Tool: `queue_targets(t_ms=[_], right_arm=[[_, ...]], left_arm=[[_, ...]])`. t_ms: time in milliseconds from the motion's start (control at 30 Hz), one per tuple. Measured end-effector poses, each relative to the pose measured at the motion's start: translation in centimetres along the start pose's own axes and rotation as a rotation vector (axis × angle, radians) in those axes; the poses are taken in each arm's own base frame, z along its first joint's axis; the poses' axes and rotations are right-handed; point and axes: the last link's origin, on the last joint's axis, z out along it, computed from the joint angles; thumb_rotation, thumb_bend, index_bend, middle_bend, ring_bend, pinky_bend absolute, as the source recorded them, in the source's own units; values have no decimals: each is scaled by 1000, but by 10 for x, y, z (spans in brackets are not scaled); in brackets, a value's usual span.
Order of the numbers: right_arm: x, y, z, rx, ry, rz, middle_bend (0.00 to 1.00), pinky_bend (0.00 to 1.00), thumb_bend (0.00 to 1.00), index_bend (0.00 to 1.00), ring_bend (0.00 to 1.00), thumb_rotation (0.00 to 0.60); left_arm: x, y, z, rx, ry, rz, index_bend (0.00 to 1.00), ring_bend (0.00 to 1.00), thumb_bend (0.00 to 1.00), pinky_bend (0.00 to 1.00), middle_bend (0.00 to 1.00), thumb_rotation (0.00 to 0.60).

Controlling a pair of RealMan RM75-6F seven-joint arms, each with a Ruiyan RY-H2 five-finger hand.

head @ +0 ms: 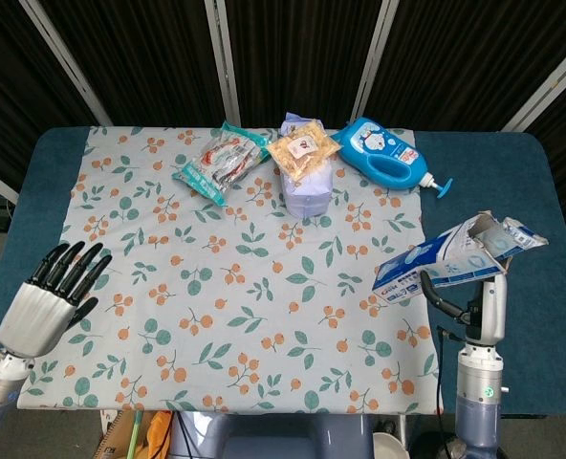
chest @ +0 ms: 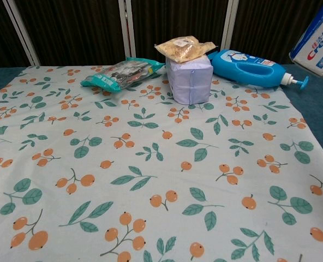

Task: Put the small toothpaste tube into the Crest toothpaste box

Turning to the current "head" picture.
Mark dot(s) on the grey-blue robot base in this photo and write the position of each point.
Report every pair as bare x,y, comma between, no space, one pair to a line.
273,437

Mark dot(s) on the clear bag of crackers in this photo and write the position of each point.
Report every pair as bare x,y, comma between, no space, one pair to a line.
302,149

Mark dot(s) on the floral print tablecloth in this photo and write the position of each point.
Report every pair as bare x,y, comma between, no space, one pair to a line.
245,287

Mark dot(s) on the blue white toothpaste box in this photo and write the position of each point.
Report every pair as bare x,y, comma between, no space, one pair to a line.
450,265

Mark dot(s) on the green stick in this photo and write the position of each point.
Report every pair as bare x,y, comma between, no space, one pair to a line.
135,437

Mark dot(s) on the blue pump detergent bottle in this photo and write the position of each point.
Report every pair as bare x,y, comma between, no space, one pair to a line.
383,155

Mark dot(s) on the purple tissue pack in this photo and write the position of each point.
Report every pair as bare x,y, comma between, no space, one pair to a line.
308,193

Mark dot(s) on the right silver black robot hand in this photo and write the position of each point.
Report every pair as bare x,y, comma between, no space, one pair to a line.
491,306

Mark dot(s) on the black waste bin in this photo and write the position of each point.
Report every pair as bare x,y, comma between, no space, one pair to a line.
431,447

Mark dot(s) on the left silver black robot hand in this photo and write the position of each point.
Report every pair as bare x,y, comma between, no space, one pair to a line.
37,315

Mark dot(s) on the orange bag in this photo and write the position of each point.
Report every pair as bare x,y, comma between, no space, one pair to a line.
158,437

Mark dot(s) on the white bowl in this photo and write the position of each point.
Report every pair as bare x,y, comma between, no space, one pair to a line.
389,447

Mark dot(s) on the silver green snack packet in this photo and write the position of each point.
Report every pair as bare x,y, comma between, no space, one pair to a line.
221,160

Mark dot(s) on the dark blue table cover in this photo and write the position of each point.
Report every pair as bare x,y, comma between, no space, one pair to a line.
527,344

